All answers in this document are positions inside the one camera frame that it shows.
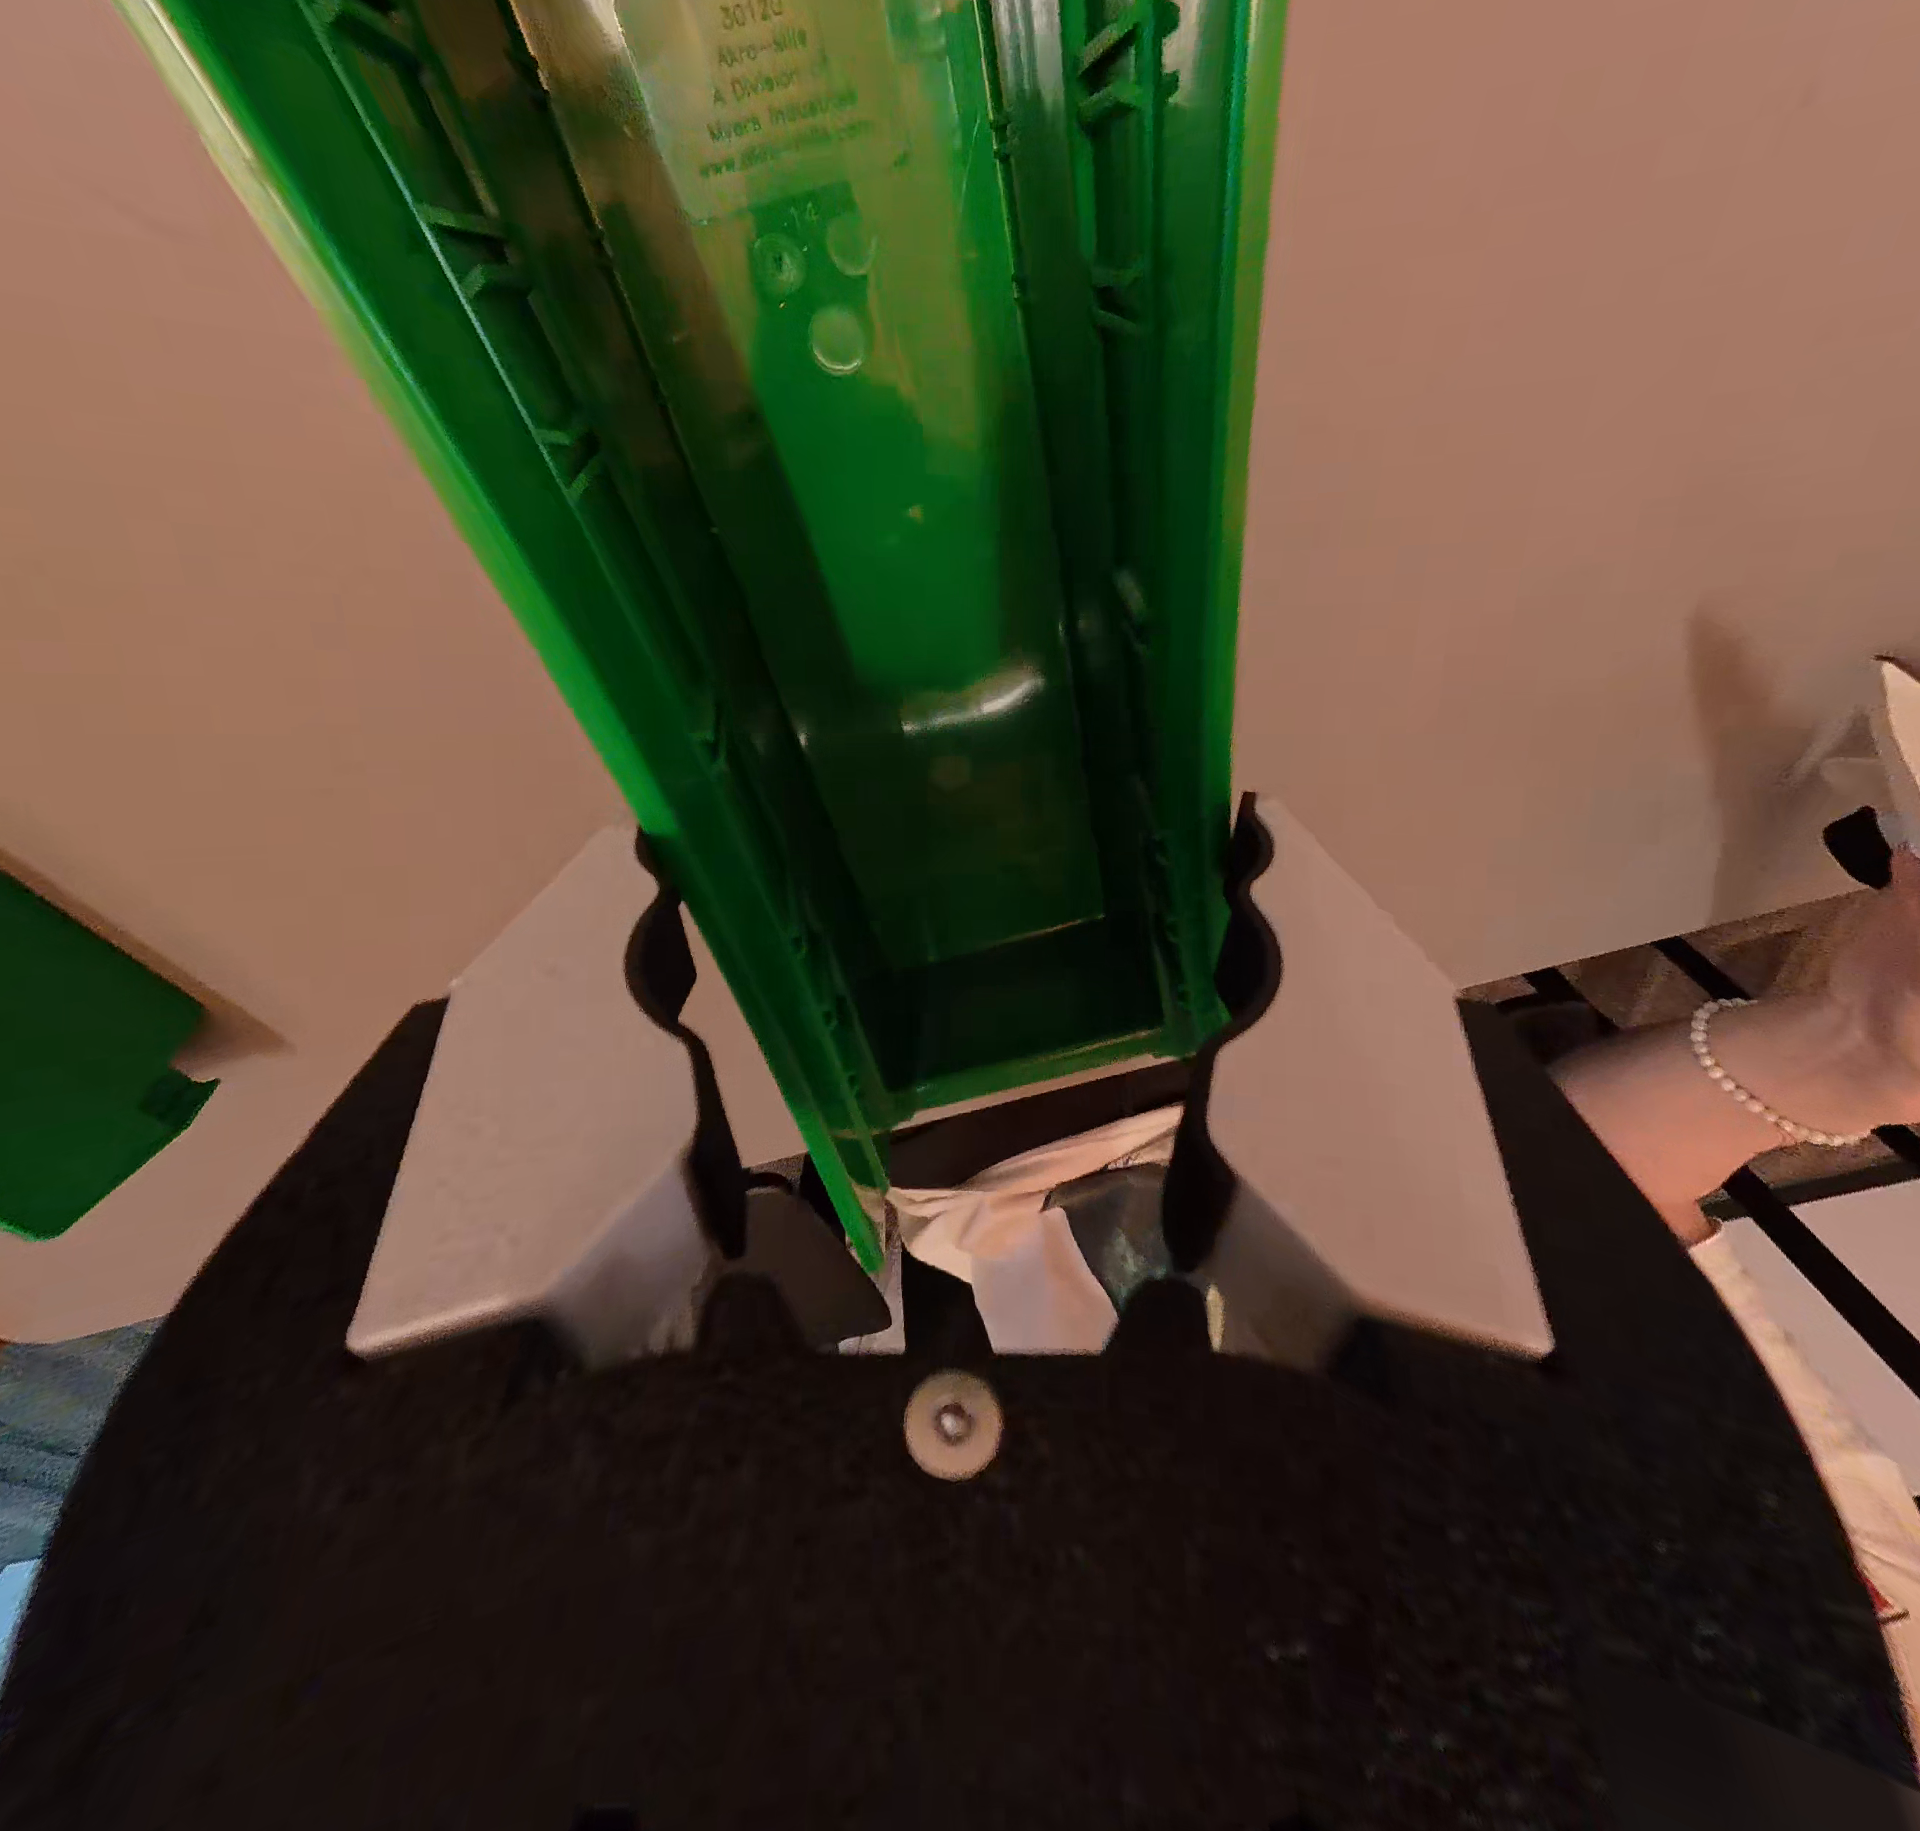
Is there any person's right hand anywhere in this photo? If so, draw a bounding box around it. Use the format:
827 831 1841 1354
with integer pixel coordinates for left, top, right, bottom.
1744 854 1920 1138

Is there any green plastic bin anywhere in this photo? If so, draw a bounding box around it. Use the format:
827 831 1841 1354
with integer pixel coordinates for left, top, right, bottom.
51 0 1298 1277
0 871 222 1243

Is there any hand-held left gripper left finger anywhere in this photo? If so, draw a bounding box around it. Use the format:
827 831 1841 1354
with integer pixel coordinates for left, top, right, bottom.
344 818 749 1370

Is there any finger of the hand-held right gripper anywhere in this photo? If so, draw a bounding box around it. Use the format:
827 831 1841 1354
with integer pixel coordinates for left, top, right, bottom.
1799 656 1920 818

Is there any pearl bracelet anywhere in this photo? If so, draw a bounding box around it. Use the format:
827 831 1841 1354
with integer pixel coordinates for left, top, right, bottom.
1692 997 1869 1152

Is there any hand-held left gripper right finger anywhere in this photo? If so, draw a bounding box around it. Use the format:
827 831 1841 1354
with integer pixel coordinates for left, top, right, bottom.
1161 796 1558 1370

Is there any grey desk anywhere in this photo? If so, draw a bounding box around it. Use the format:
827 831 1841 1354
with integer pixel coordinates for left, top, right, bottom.
0 0 1920 1344

